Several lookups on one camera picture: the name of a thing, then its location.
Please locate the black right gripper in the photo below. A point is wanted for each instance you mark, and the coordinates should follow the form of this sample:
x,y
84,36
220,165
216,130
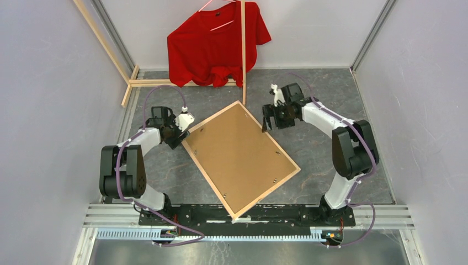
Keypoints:
x,y
269,110

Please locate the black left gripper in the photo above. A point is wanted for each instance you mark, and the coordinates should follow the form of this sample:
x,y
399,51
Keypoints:
x,y
174,142

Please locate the brown cardboard backing board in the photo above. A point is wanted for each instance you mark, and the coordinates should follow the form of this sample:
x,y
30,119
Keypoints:
x,y
239,157

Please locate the light wooden picture frame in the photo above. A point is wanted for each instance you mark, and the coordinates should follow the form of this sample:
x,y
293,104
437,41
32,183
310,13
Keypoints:
x,y
219,194

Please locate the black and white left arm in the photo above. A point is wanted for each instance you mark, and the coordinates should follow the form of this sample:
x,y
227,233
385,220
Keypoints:
x,y
122,168

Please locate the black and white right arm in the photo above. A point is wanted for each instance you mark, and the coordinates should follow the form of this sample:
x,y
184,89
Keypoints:
x,y
354,153

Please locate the wooden clothes rack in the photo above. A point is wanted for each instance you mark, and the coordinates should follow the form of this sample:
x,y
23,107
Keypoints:
x,y
131,80

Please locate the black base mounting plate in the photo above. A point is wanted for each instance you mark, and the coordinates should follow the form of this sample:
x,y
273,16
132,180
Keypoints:
x,y
194,215

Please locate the red t-shirt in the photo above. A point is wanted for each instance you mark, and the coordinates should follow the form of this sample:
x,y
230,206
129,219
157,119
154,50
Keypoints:
x,y
194,54

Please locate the pink clothes hanger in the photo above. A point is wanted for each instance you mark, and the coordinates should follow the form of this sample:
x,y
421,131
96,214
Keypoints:
x,y
217,19

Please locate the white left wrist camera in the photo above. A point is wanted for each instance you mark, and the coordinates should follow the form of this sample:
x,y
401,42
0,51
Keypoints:
x,y
184,120

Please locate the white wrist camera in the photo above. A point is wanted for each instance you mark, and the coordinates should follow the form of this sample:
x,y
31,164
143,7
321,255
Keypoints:
x,y
278,95
184,120

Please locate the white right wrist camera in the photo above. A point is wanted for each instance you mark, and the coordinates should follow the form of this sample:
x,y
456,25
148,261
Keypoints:
x,y
278,95

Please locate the aluminium rail frame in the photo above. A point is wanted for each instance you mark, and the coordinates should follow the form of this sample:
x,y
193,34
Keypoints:
x,y
122,222

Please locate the left aluminium corner post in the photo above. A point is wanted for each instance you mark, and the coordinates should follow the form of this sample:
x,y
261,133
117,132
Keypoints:
x,y
116,39

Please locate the aluminium corner post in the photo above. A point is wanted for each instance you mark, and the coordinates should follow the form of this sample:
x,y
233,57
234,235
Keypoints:
x,y
116,39
375,29

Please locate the right aluminium corner post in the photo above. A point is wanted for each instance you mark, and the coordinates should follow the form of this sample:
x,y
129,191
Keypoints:
x,y
375,29

